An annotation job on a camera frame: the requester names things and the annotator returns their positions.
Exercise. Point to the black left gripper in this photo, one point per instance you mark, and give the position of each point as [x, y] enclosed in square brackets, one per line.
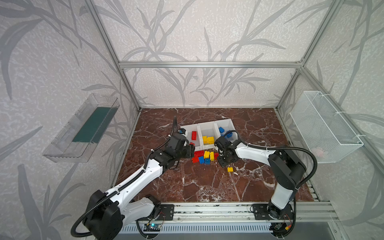
[188, 150]

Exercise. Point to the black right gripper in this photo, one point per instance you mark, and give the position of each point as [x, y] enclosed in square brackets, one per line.
[224, 157]

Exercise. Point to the red long lego brick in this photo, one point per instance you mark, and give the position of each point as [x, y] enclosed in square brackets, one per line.
[194, 135]

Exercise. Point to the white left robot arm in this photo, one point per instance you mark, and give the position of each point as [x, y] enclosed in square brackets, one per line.
[108, 212]

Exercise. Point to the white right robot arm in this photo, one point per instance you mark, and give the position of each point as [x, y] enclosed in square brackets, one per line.
[283, 161]

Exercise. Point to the white left plastic bin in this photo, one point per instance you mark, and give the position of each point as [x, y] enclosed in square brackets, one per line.
[189, 129]

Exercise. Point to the white plastic bin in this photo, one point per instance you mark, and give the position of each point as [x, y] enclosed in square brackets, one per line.
[227, 125]
[208, 129]
[189, 129]

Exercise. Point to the white right plastic bin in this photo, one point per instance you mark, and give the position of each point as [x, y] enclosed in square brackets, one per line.
[227, 125]

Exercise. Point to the white middle plastic bin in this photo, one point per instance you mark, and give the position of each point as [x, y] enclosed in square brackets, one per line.
[208, 129]

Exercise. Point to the green circuit board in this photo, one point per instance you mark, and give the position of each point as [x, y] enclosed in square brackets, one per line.
[152, 227]

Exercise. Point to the clear wall shelf tray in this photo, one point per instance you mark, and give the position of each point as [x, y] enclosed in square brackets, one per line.
[79, 138]

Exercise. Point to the white wire mesh basket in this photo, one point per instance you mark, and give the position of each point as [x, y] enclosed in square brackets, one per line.
[325, 131]

